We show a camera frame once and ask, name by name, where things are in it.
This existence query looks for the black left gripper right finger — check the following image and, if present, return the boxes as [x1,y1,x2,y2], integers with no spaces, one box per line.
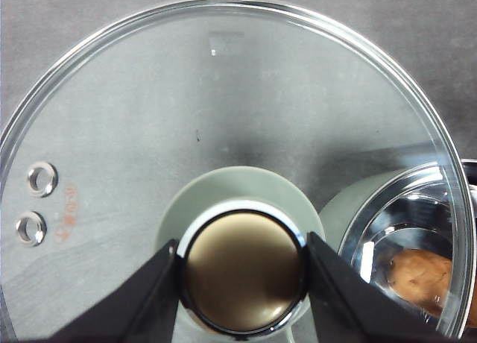
[306,232,451,343]

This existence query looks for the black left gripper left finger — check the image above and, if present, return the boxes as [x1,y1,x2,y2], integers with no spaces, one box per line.
[49,239,180,343]

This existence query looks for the brown potato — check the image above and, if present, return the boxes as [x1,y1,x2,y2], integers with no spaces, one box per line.
[388,248,452,318]

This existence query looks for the glass lid with green knob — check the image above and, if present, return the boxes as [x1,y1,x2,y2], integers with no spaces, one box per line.
[0,0,471,340]

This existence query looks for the green electric steamer pot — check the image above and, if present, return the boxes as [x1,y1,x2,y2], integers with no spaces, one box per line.
[319,160,477,338]

